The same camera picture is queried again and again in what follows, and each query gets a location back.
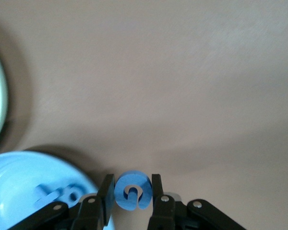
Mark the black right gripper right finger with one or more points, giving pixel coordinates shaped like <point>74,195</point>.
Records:
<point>165,215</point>

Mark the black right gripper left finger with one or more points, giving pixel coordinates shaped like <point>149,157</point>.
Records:
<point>86,215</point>

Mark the blue lowercase letter a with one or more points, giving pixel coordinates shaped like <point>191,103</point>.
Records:
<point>80,190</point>

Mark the blue letter X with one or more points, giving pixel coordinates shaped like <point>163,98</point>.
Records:
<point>46,194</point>

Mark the blue letter G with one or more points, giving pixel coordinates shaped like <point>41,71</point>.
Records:
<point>124,182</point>

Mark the blue plate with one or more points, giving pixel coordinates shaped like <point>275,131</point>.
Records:
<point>14,172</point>

